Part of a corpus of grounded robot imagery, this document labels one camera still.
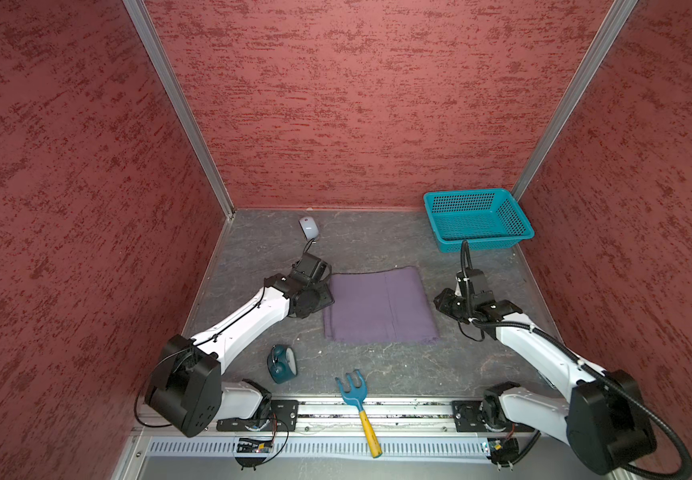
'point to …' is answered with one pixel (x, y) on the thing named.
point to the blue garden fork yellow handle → (356, 396)
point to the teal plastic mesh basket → (487, 218)
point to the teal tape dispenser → (282, 362)
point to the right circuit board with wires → (504, 451)
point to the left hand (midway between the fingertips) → (324, 307)
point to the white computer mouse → (309, 228)
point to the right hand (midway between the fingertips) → (435, 306)
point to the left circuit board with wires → (246, 445)
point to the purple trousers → (380, 306)
